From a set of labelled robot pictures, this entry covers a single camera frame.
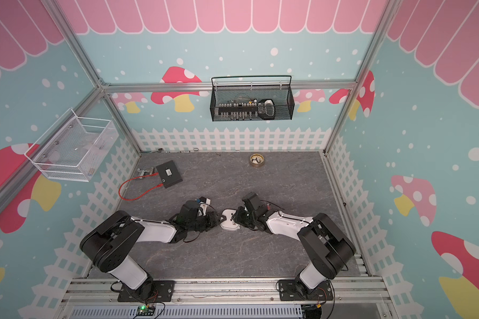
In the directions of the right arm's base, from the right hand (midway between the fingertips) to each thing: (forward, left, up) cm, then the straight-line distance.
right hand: (232, 216), depth 88 cm
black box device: (+27, +36, -2) cm, 45 cm away
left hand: (-1, +4, -3) cm, 5 cm away
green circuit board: (-34, +31, -7) cm, 46 cm away
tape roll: (+38, -13, -4) cm, 40 cm away
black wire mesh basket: (+42, -10, +30) cm, 53 cm away
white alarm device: (-3, +2, -1) cm, 4 cm away
